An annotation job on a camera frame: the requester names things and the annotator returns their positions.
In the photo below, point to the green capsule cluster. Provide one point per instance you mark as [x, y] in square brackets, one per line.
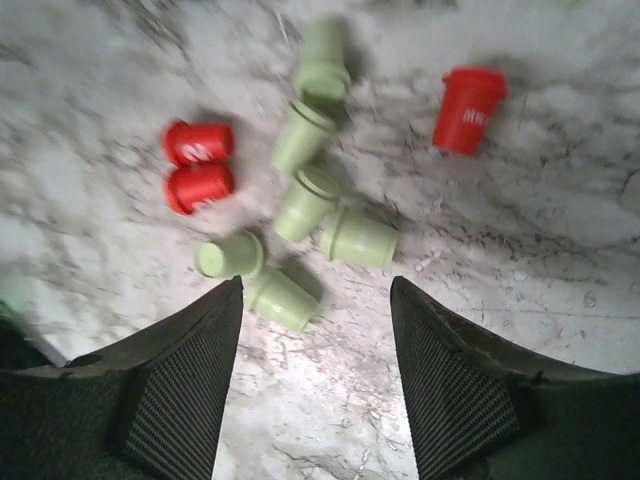
[305, 134]
[311, 197]
[353, 238]
[322, 72]

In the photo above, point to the red capsule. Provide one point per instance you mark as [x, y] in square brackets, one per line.
[192, 143]
[471, 96]
[186, 187]

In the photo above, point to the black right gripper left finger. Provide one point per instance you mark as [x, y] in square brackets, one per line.
[149, 406]

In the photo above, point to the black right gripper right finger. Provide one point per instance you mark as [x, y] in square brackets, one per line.
[482, 407]

